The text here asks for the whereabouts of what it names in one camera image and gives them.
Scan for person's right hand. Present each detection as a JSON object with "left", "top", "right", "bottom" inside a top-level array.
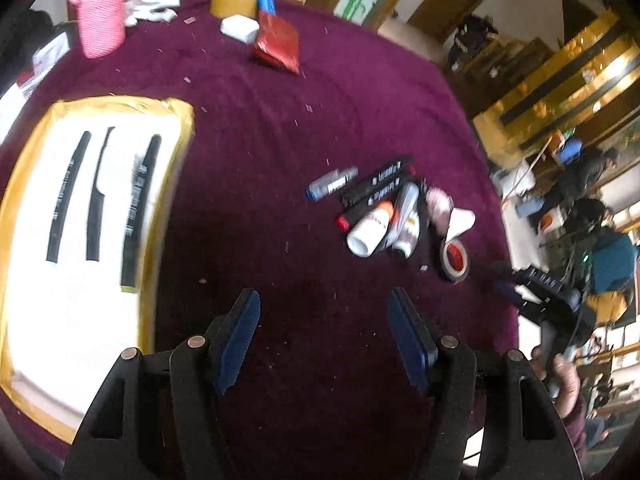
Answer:
[{"left": 530, "top": 346, "right": 585, "bottom": 418}]

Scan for person's right forearm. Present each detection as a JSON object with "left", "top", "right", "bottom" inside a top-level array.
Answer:
[{"left": 562, "top": 394, "right": 596, "bottom": 466}]

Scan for pink knitted cup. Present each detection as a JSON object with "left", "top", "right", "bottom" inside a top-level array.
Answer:
[{"left": 68, "top": 0, "right": 127, "bottom": 59}]

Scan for gold trimmed counter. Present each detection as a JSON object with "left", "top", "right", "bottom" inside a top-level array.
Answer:
[{"left": 472, "top": 9, "right": 640, "bottom": 171}]

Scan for small white box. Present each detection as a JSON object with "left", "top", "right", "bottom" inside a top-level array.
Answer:
[{"left": 220, "top": 15, "right": 261, "bottom": 45}]

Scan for white bottle with orange cap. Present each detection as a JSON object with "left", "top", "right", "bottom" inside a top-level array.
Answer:
[{"left": 346, "top": 201, "right": 396, "bottom": 259}]

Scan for black printed strip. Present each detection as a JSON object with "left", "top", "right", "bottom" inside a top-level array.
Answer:
[{"left": 46, "top": 131, "right": 93, "bottom": 264}]

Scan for black tape roll red core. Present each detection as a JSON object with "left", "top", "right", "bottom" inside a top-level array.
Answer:
[{"left": 438, "top": 238, "right": 471, "bottom": 284}]

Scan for white paper sheets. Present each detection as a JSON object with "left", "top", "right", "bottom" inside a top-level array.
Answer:
[{"left": 0, "top": 32, "right": 71, "bottom": 133}]

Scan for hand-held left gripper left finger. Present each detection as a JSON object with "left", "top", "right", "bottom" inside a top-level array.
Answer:
[{"left": 62, "top": 287, "right": 262, "bottom": 480}]

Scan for small white tube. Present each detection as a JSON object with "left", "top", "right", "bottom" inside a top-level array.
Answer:
[{"left": 444, "top": 207, "right": 476, "bottom": 244}]

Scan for black comb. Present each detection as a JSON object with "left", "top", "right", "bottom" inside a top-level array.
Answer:
[{"left": 86, "top": 126, "right": 116, "bottom": 262}]

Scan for white tray with gold rim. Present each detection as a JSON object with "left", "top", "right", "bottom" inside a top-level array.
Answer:
[{"left": 0, "top": 95, "right": 196, "bottom": 445}]

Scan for red capped black marker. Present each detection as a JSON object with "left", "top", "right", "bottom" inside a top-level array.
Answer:
[{"left": 336, "top": 200, "right": 381, "bottom": 234}]

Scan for silver white bottle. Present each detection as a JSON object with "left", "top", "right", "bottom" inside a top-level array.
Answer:
[{"left": 390, "top": 182, "right": 422, "bottom": 260}]

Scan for white cloth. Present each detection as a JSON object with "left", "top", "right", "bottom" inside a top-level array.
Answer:
[{"left": 122, "top": 0, "right": 181, "bottom": 28}]

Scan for black strip with yellow end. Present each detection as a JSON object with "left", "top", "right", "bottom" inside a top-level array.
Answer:
[{"left": 120, "top": 134, "right": 162, "bottom": 295}]

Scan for blue and grey marker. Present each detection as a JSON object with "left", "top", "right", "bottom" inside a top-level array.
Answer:
[{"left": 306, "top": 166, "right": 360, "bottom": 202}]

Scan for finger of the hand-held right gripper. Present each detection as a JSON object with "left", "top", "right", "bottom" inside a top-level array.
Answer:
[{"left": 492, "top": 280, "right": 531, "bottom": 313}]

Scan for brown wooden door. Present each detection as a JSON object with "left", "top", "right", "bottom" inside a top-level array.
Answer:
[{"left": 407, "top": 0, "right": 497, "bottom": 45}]

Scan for pink fluffy puff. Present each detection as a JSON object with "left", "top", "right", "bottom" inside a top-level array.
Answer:
[{"left": 425, "top": 187, "right": 457, "bottom": 235}]

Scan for red foil packet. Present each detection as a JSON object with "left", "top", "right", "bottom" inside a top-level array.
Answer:
[{"left": 251, "top": 10, "right": 302, "bottom": 76}]

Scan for purple velvet tablecloth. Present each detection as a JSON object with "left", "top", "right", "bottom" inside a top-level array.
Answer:
[{"left": 0, "top": 0, "right": 521, "bottom": 480}]

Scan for black marker with white print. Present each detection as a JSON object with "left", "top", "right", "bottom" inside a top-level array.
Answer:
[
  {"left": 345, "top": 158, "right": 410, "bottom": 195},
  {"left": 340, "top": 172, "right": 415, "bottom": 207}
]

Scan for brown packing tape roll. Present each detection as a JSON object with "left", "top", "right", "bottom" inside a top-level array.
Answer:
[{"left": 210, "top": 0, "right": 260, "bottom": 19}]

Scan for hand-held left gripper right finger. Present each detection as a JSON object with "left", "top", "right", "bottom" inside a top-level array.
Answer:
[{"left": 387, "top": 287, "right": 586, "bottom": 480}]

